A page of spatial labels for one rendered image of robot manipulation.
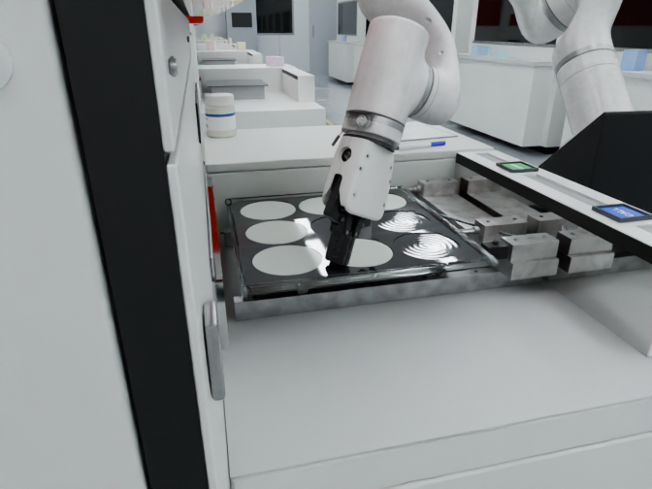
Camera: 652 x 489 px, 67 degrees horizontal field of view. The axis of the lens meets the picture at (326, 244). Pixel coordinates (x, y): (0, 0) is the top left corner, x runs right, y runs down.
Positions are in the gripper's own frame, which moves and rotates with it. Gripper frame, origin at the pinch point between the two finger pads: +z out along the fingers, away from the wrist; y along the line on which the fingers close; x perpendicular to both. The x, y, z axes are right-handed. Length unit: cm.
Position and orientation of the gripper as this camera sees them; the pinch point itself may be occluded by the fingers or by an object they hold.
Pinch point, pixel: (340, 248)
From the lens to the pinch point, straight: 69.7
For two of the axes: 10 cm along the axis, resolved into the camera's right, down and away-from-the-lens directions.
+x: -7.8, -2.5, 5.7
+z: -2.6, 9.6, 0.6
